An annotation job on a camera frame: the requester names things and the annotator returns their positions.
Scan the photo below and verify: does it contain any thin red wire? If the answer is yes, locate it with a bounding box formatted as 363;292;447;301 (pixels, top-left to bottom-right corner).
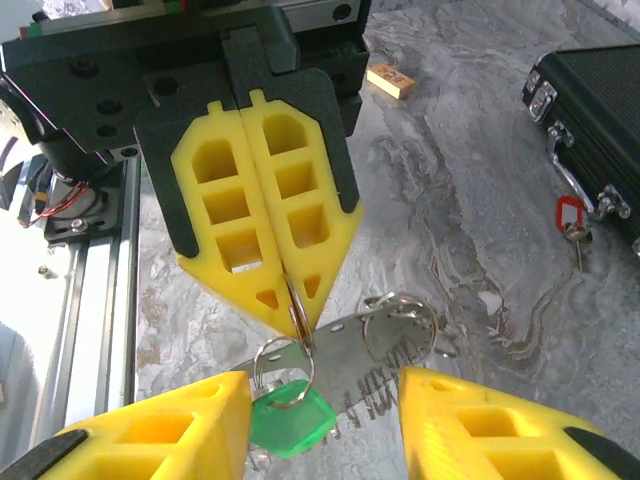
19;180;104;230

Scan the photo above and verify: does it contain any small silver split ring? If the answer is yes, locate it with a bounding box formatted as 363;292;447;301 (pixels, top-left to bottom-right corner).
253;335;316;410

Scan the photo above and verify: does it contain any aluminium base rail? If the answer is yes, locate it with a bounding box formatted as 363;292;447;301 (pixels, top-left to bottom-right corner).
29;149;144;436

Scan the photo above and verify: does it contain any green plastic key tag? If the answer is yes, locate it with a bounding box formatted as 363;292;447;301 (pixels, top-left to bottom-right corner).
248;378;337;460

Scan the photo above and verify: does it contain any small wooden block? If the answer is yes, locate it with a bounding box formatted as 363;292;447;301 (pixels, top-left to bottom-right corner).
366;62;417;100

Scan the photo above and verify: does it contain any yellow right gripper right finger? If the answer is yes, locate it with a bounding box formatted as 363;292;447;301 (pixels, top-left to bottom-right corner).
398;366;640;480

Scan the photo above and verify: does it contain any small silver key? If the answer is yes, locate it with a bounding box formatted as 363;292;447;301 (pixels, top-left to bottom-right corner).
562;222;594;274

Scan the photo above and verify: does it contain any red plastic key tag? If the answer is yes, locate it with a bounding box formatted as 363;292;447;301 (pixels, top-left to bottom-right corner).
556;194;585;234

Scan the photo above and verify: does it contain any black ribbed metal case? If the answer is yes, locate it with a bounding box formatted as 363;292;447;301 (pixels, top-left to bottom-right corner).
522;43;640;259

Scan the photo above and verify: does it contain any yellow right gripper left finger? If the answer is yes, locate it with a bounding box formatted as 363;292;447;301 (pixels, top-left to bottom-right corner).
0;371;253;480

